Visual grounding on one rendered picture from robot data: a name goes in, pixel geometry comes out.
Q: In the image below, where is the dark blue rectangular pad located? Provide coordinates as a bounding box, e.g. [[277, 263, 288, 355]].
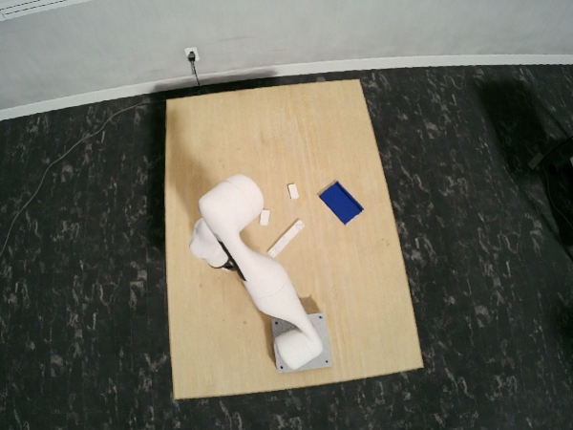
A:
[[319, 181, 364, 225]]

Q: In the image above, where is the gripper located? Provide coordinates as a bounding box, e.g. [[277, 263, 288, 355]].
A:
[[208, 258, 236, 271]]

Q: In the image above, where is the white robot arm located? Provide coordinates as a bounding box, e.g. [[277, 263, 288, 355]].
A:
[[189, 174, 323, 370]]

